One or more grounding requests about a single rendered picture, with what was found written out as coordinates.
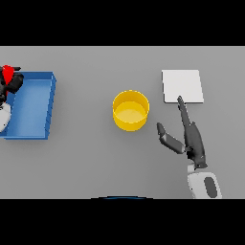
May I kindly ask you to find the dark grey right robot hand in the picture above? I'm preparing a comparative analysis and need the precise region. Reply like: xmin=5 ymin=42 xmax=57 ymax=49
xmin=156 ymin=95 xmax=209 ymax=169

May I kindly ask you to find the yellow bowl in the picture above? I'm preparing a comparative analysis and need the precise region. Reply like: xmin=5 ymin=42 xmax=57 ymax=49
xmin=112 ymin=89 xmax=150 ymax=132

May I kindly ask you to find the blue tray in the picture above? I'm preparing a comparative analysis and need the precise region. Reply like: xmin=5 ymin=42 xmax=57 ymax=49
xmin=0 ymin=71 xmax=57 ymax=141

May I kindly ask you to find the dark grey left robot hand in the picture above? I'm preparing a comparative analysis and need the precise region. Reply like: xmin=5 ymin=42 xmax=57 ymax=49
xmin=0 ymin=65 xmax=25 ymax=103

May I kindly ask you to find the red beaker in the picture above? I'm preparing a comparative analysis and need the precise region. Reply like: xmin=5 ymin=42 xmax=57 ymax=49
xmin=1 ymin=64 xmax=15 ymax=86

